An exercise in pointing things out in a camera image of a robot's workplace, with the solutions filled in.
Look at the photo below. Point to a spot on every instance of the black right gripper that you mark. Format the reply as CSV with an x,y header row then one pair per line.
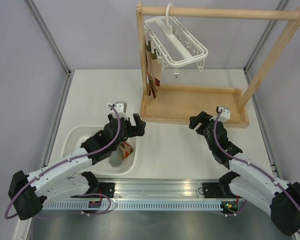
x,y
203,117

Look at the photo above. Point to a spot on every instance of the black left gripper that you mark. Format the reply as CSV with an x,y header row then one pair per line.
x,y
138,130

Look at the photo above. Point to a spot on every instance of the argyle patterned sock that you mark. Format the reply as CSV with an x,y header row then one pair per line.
x,y
125,150
148,64

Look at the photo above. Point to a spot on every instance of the grey sock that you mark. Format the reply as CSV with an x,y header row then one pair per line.
x,y
116,159

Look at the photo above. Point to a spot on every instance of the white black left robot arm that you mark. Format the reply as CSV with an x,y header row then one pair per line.
x,y
25,189

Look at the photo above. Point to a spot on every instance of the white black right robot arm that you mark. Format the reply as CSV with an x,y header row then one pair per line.
x,y
278,198

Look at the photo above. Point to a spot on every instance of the white plastic clip hanger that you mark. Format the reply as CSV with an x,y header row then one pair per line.
x,y
173,44

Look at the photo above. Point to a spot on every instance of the wooden hanging rack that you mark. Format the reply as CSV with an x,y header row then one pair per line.
x,y
176,104

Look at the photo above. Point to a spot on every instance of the white perforated plastic basket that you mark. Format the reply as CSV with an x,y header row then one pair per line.
x,y
81,133

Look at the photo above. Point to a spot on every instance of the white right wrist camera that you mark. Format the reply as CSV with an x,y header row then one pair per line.
x,y
222,115

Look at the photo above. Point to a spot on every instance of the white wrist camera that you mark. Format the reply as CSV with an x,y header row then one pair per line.
x,y
222,115
119,108

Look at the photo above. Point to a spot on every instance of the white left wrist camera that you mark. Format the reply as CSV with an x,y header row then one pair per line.
x,y
119,108

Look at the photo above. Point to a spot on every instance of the aluminium mounting rail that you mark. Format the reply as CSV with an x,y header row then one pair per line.
x,y
131,189

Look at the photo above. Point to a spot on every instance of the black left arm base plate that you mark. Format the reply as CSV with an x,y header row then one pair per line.
x,y
105,188

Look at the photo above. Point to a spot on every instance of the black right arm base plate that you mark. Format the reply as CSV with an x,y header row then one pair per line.
x,y
211,190

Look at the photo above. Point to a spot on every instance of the white slotted cable duct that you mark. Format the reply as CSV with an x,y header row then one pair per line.
x,y
137,205

